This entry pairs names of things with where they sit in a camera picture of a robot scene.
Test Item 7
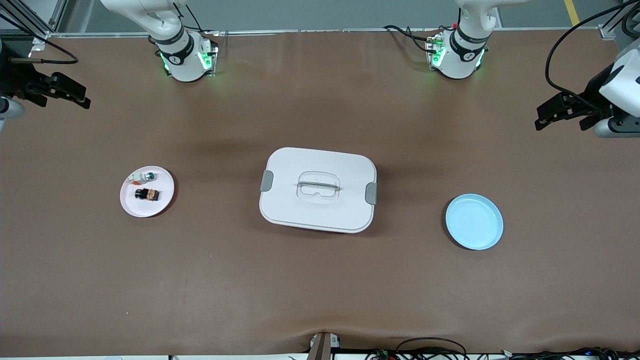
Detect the white lidded storage box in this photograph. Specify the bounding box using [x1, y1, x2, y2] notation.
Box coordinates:
[259, 147, 378, 234]

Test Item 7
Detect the light blue round plate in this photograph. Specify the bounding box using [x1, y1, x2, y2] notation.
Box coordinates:
[445, 193, 504, 251]

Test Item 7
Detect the pink round plate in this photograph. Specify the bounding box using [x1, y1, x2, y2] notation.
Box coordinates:
[120, 166, 175, 218]

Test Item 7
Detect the brown table mat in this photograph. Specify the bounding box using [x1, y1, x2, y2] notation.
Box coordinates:
[0, 29, 640, 357]

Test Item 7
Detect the aluminium frame corner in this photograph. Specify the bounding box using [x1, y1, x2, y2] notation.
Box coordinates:
[0, 0, 68, 41]
[597, 0, 640, 41]

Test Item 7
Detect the black base cable bundle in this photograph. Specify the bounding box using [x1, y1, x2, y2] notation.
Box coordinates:
[384, 24, 443, 55]
[170, 2, 218, 51]

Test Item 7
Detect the black cable tangle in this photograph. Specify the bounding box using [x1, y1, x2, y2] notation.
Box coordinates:
[500, 346, 640, 360]

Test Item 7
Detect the black looped cable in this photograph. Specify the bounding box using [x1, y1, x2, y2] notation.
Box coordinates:
[365, 337, 468, 360]

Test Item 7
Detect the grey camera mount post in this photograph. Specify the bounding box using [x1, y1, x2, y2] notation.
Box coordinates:
[306, 331, 342, 360]

